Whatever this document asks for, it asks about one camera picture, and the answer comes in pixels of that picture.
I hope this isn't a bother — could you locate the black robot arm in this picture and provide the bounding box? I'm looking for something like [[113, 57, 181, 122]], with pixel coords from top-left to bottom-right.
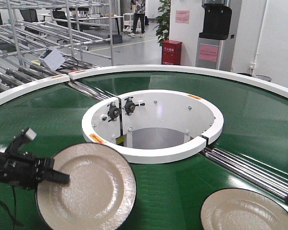
[[0, 146, 70, 190]]

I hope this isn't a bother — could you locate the white inner ring guard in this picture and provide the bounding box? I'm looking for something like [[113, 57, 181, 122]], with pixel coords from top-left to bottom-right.
[[81, 90, 224, 164]]

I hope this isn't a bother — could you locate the white outer rim left segment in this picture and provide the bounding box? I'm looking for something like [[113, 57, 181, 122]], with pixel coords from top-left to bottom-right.
[[0, 74, 70, 106]]

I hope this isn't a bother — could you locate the right black bearing block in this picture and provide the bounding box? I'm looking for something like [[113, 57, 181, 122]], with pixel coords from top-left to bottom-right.
[[124, 97, 135, 115]]

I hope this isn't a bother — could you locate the left black bearing block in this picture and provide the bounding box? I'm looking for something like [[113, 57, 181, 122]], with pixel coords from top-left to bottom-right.
[[108, 102, 121, 122]]

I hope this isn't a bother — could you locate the metal roller rack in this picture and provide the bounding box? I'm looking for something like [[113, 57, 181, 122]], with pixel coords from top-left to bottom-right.
[[0, 0, 118, 93]]

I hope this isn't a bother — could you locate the black bearing block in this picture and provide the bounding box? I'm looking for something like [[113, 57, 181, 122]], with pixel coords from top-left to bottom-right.
[[124, 97, 135, 115], [108, 102, 121, 122]]

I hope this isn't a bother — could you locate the steel rollers right gap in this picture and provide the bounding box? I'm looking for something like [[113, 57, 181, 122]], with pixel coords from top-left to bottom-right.
[[200, 148, 288, 201]]

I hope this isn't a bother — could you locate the pink wall notice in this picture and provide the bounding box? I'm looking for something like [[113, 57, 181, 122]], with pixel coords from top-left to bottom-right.
[[175, 10, 190, 23]]

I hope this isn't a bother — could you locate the white outer rim right segment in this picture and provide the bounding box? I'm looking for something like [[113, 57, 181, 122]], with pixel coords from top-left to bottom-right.
[[68, 65, 288, 99]]

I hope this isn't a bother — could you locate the white rim segment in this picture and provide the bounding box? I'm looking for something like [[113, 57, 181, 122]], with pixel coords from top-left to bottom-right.
[[0, 74, 70, 106], [68, 65, 288, 99]]

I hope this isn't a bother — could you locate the person standing in background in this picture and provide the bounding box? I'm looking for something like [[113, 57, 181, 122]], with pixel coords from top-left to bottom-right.
[[128, 0, 146, 38]]

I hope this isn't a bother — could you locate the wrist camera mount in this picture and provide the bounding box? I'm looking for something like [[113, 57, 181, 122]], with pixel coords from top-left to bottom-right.
[[5, 127, 36, 161]]

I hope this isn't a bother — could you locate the red fire extinguisher box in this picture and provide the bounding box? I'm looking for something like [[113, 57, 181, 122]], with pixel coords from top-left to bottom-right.
[[161, 40, 182, 65]]

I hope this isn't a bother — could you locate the green potted plant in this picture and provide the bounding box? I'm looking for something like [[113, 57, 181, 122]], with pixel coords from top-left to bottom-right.
[[155, 0, 171, 46]]

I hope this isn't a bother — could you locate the cream plate black rim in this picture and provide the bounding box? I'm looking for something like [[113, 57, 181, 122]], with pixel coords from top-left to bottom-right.
[[36, 142, 136, 230], [200, 188, 288, 230]]

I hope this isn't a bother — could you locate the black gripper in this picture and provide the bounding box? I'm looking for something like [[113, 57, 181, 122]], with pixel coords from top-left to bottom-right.
[[5, 157, 70, 190]]

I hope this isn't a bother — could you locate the white cart shelf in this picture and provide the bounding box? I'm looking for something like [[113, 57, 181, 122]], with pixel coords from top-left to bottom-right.
[[123, 13, 134, 33]]

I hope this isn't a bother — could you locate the white control box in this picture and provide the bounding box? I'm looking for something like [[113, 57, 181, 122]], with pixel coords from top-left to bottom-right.
[[39, 47, 65, 70]]

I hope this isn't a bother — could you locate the black water dispenser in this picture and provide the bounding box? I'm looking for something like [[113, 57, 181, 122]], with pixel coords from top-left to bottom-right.
[[196, 0, 232, 69]]

